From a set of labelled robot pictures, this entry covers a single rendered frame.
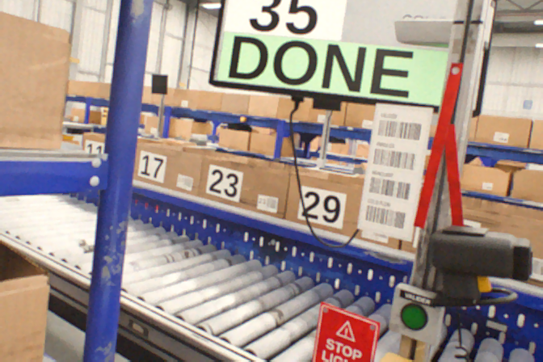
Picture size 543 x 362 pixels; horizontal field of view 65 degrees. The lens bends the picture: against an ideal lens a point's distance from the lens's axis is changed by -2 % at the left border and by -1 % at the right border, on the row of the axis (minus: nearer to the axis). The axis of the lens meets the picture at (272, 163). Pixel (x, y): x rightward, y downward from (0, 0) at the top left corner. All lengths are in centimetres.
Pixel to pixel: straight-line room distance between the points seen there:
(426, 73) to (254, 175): 88
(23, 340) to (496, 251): 50
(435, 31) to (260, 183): 90
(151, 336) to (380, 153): 65
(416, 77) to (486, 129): 506
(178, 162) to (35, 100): 139
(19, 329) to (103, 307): 6
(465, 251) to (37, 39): 51
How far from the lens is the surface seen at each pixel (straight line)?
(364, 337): 72
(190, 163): 171
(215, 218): 159
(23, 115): 38
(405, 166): 66
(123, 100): 38
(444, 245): 60
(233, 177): 157
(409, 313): 66
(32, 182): 35
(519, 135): 578
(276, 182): 146
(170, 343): 100
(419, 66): 78
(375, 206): 68
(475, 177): 557
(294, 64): 79
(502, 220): 125
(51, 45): 39
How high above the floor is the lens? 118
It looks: 4 degrees down
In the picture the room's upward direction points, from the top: 8 degrees clockwise
